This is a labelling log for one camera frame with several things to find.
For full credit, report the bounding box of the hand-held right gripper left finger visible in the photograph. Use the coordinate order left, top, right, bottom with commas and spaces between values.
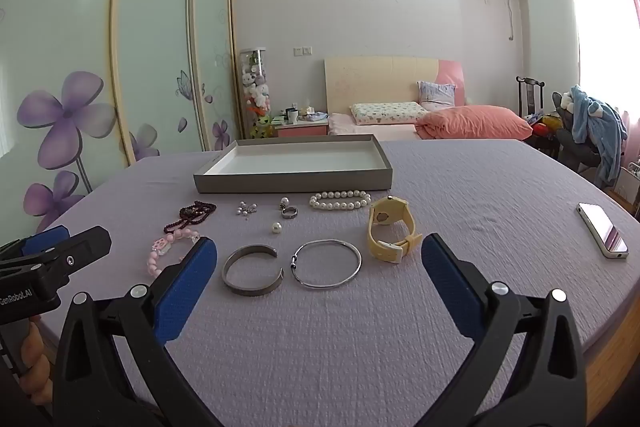
52, 237, 223, 427

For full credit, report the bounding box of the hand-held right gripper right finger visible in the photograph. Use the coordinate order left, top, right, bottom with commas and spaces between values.
421, 233, 589, 427

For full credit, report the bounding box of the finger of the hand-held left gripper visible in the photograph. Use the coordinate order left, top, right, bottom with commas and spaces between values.
10, 227, 112, 303
0, 225, 71, 264

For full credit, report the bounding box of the pink beaded bracelet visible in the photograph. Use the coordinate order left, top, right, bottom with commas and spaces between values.
146, 229, 203, 279

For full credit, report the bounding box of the wide silver cuff bracelet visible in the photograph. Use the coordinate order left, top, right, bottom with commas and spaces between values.
221, 244, 285, 297

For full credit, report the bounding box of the dark red beaded necklace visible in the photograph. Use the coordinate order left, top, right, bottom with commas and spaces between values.
179, 201, 218, 228

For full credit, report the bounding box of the thin silver bangle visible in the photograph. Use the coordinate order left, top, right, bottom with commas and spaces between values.
290, 239, 362, 290

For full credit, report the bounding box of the yellow bangle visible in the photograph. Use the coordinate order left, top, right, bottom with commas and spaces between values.
367, 195, 423, 264

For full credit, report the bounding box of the white pearl bracelet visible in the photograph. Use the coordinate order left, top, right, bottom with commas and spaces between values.
308, 189, 372, 211

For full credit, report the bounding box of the grey cardboard tray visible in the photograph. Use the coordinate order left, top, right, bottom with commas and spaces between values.
193, 134, 394, 194

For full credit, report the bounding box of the person's left hand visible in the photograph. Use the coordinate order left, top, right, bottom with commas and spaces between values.
17, 316, 55, 407

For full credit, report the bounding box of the white smartphone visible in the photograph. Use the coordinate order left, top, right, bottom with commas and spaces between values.
577, 202, 630, 259

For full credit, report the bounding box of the salmon pink duvet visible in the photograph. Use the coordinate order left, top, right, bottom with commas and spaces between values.
415, 105, 533, 141

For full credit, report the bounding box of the yellow green plush toy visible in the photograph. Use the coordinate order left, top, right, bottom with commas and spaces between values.
251, 112, 274, 140

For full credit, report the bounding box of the white printed pillow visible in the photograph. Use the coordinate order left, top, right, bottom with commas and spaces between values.
350, 102, 430, 125

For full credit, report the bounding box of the floral glass sliding wardrobe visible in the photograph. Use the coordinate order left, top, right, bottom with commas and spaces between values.
0, 0, 242, 233

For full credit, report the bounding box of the grey office chair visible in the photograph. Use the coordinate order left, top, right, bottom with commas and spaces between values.
550, 92, 601, 168

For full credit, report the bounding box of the yellow red toy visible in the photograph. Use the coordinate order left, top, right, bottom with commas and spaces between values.
531, 113, 559, 138

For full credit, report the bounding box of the small blue pink pillow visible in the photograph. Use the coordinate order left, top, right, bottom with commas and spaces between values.
417, 81, 457, 112

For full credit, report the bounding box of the bed with pink sheet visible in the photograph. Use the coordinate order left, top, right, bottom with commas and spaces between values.
327, 112, 533, 142

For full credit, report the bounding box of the pink white nightstand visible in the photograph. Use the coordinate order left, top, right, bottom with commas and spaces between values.
274, 112, 330, 138

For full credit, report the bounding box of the dark wooden chair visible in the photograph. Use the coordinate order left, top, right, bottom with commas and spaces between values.
516, 76, 545, 118

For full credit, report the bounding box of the clear plush toy display tube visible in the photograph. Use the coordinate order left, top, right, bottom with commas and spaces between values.
239, 48, 273, 140

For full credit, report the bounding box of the cream pink headboard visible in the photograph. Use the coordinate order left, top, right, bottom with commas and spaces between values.
324, 57, 466, 115

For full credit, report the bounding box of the blue fleece garment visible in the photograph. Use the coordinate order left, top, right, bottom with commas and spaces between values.
570, 86, 628, 188

